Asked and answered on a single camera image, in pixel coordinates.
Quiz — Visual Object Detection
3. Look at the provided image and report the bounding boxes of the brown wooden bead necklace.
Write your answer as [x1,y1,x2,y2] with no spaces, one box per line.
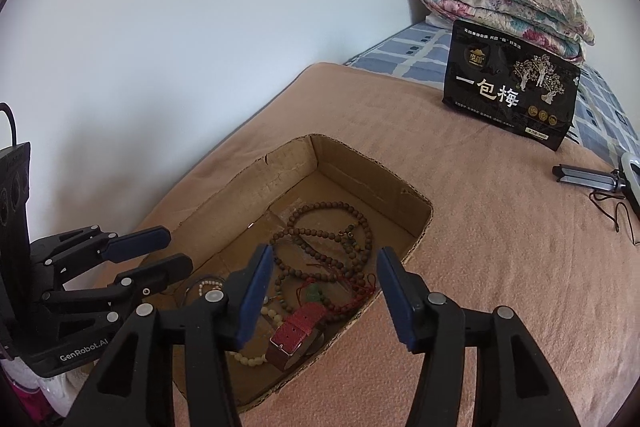
[270,201,376,323]

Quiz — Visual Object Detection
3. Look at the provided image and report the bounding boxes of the floral folded quilt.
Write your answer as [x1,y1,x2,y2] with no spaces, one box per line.
[419,0,596,65]

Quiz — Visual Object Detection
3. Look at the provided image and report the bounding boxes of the black snack bag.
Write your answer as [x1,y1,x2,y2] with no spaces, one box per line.
[442,19,582,152]

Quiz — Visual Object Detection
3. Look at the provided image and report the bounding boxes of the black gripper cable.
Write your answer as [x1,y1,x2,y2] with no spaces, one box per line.
[0,103,18,148]

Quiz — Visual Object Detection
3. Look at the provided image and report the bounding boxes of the black cable with inline remote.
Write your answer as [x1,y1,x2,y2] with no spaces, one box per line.
[590,189,640,248]

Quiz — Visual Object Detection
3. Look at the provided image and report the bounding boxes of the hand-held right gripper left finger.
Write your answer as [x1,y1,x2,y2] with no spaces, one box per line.
[75,243,276,427]

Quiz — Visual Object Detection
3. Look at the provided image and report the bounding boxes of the red strap wristwatch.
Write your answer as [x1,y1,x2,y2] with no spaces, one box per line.
[265,304,326,370]

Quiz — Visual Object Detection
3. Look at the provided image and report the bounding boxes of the cardboard box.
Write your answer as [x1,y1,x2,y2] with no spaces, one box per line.
[80,133,434,415]

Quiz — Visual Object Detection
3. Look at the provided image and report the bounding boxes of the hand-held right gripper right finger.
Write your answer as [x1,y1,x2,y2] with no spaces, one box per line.
[376,247,583,427]

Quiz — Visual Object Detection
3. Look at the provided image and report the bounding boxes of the pink fleece blanket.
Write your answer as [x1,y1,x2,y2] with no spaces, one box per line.
[65,62,640,427]

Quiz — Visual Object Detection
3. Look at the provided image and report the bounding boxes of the pink and white bag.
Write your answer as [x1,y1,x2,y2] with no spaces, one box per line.
[0,352,76,427]

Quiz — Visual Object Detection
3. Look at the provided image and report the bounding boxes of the black folded tripod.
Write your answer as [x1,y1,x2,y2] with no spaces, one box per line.
[552,163,631,195]

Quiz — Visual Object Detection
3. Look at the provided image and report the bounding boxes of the white ring light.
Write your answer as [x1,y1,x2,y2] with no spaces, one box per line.
[620,152,640,220]

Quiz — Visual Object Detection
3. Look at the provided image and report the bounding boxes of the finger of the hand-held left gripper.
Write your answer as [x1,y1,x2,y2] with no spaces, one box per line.
[30,226,172,282]
[37,253,194,333]

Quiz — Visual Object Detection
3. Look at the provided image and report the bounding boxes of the cream pearl bead bracelet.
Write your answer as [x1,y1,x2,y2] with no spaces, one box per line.
[232,302,281,368]

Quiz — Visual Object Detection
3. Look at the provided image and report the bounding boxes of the blue checked bedsheet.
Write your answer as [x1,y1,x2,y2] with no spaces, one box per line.
[344,21,640,168]

